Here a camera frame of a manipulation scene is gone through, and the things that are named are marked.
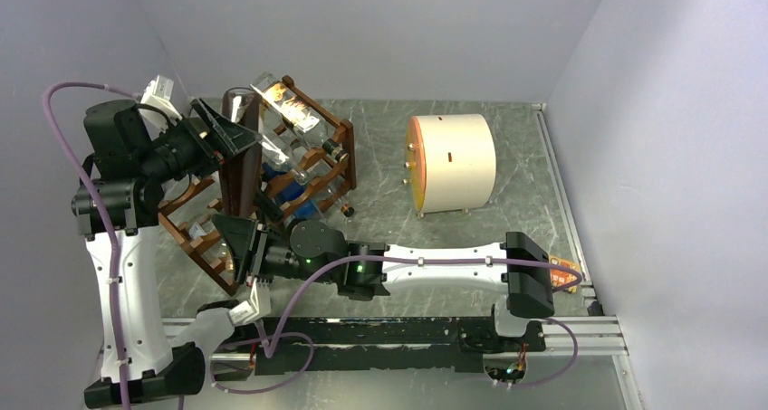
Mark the orange card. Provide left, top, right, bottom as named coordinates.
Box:
left=549, top=256, right=584, bottom=293

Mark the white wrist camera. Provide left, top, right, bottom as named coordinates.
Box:
left=140, top=75, right=181, bottom=120
left=228, top=281, right=272, bottom=327

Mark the dark red wine bottle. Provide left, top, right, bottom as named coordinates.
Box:
left=219, top=87, right=262, bottom=217

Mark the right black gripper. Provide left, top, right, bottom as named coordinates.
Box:
left=210, top=215, right=337, bottom=290

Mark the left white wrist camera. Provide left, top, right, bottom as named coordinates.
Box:
left=140, top=75, right=181, bottom=120

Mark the clear whisky bottle black label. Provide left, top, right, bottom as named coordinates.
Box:
left=251, top=72, right=349, bottom=162

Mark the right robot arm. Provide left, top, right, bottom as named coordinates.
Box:
left=212, top=215, right=554, bottom=350

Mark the green wine bottle white label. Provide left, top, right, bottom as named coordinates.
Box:
left=253, top=189, right=283, bottom=224

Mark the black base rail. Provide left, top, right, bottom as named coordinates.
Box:
left=204, top=314, right=625, bottom=376

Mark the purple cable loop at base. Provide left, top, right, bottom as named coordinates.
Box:
left=208, top=332, right=315, bottom=396

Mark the brown wooden wine rack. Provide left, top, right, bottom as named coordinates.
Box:
left=159, top=73, right=357, bottom=296

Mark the white cylinder drum orange face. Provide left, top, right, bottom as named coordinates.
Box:
left=404, top=114, right=497, bottom=217

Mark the blue square glass bottle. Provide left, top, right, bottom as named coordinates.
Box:
left=261, top=162, right=328, bottom=223

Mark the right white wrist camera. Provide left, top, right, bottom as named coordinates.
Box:
left=228, top=281, right=272, bottom=327

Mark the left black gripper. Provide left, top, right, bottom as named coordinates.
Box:
left=139, top=96, right=262, bottom=183

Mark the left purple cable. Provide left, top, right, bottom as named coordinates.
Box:
left=40, top=81, right=145, bottom=410

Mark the clear bottle bottom rack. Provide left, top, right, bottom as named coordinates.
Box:
left=181, top=215, right=234, bottom=273

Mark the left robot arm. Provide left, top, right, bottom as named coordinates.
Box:
left=72, top=99, right=271, bottom=409

